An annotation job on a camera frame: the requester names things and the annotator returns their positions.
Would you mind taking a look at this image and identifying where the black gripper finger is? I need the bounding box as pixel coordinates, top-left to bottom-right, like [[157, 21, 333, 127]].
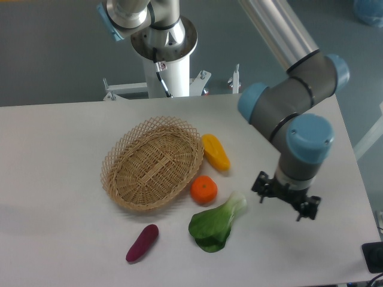
[[251, 171, 273, 203], [296, 196, 321, 221]]

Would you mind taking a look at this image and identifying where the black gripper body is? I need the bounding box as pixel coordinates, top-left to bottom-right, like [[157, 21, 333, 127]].
[[272, 178, 309, 211]]

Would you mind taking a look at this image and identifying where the green bok choy vegetable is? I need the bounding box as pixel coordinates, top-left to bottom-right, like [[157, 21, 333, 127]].
[[188, 191, 247, 253]]

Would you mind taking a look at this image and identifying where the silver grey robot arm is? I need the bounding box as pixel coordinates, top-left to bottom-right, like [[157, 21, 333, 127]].
[[97, 1, 349, 219]]

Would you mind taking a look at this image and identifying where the yellow mango slice toy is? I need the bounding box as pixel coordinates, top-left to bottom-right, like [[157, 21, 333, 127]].
[[202, 134, 231, 172]]

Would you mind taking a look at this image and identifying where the orange tangerine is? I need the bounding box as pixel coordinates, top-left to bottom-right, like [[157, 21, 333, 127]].
[[190, 175, 218, 204]]

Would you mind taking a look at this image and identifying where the black device at table edge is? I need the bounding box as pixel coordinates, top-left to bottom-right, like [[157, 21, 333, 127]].
[[361, 242, 382, 273]]

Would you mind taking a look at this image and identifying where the woven wicker basket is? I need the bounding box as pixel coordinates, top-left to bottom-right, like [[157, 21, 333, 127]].
[[101, 116, 204, 212]]

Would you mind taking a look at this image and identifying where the purple sweet potato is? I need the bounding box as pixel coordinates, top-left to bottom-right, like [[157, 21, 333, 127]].
[[126, 224, 159, 263]]

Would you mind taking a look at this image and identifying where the blue plastic bag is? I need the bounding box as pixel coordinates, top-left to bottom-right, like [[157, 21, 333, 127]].
[[353, 0, 382, 28]]

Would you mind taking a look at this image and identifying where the white bracket at right edge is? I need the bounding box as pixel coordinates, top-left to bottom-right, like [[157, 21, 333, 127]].
[[375, 210, 383, 236]]

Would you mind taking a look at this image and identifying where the white pedestal base frame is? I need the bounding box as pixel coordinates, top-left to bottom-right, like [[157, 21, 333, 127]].
[[103, 64, 241, 101]]

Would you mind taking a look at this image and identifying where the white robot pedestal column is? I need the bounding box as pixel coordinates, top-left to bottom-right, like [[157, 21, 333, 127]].
[[142, 56, 190, 99]]

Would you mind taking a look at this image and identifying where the black cable on pedestal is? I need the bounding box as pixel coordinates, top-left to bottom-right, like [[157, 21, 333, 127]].
[[151, 47, 174, 98]]

